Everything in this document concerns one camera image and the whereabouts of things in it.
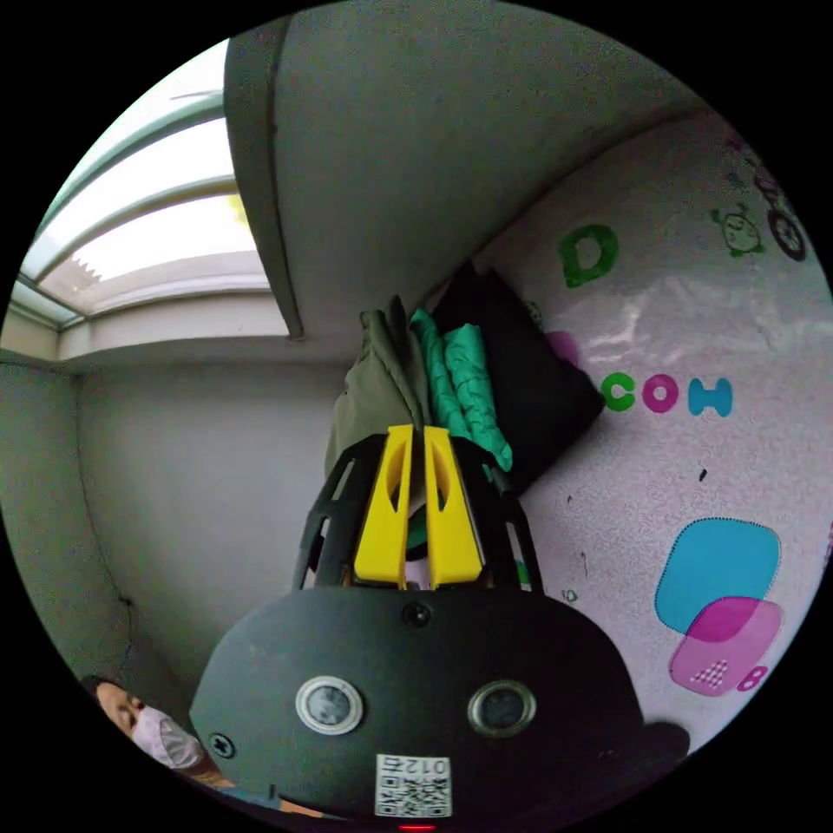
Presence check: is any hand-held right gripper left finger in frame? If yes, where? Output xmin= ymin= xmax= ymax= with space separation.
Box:
xmin=353 ymin=423 xmax=415 ymax=591

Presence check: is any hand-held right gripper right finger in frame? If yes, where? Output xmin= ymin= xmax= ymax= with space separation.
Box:
xmin=423 ymin=426 xmax=485 ymax=591

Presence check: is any army green jacket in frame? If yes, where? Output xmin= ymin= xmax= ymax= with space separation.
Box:
xmin=323 ymin=293 xmax=432 ymax=484

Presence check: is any pile of clothes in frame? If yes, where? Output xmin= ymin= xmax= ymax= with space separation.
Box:
xmin=408 ymin=259 xmax=607 ymax=497

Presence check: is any bed with pink printed sheet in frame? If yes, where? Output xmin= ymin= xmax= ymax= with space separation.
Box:
xmin=473 ymin=108 xmax=833 ymax=758

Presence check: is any person's body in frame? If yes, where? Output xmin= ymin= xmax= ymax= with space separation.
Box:
xmin=80 ymin=675 xmax=350 ymax=823

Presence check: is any window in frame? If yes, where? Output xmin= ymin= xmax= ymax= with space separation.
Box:
xmin=0 ymin=37 xmax=307 ymax=365

